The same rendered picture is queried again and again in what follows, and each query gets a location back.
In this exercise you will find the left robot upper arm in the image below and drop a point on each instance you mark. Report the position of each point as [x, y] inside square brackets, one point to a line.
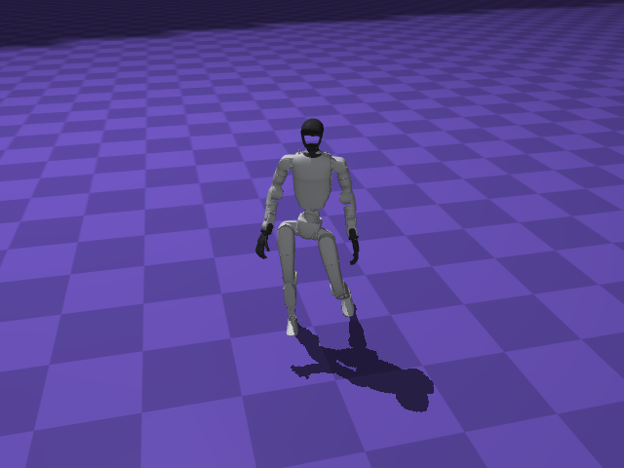
[339, 166]

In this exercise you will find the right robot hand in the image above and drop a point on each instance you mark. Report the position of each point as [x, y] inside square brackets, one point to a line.
[262, 241]

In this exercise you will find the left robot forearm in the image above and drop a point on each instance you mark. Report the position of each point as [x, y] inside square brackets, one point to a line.
[350, 214]

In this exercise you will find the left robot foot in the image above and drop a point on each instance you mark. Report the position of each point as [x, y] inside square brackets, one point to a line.
[348, 306]

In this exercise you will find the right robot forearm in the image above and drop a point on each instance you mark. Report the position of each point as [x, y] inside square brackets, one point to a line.
[270, 211]

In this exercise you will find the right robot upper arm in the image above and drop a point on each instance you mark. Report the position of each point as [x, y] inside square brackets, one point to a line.
[280, 175]

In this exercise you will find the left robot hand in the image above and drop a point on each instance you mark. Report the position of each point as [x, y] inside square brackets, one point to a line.
[353, 237]

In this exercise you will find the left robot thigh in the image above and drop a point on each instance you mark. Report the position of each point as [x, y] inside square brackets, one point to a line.
[329, 255]

